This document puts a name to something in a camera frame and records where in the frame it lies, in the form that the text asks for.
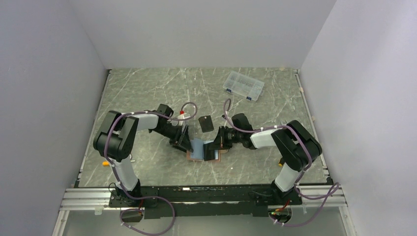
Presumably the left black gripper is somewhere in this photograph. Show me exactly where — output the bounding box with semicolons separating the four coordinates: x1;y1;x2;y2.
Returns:
152;123;193;153

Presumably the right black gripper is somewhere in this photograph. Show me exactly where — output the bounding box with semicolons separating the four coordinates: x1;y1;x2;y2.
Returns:
209;126;242;150

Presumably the brown leather card holder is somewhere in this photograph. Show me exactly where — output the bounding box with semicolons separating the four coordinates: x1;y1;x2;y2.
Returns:
186;139;228;162

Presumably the single black credit card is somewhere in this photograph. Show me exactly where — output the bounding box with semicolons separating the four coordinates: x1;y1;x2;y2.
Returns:
203;141;219;161

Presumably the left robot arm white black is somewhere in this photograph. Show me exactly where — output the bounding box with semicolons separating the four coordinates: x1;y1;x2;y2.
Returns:
93;104;196;207

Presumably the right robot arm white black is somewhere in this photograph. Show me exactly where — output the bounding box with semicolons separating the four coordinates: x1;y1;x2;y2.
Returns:
204;113;323;204

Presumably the black credit cards stack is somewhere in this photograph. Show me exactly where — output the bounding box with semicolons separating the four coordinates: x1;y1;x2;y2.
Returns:
198;115;214;133

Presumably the clear plastic organizer box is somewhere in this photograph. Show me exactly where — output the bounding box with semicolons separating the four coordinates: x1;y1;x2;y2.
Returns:
223;71;265;101

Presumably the black yellow screwdriver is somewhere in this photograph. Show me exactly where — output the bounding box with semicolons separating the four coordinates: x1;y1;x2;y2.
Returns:
278;158;285;167

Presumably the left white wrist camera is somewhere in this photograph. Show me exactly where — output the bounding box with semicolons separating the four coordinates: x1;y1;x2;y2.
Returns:
178;110;190;126

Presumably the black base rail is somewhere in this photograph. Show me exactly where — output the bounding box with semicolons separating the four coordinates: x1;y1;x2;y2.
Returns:
109;184;302;219

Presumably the aluminium frame rail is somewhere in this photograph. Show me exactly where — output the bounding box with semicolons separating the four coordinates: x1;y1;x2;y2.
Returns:
53;184;347;236

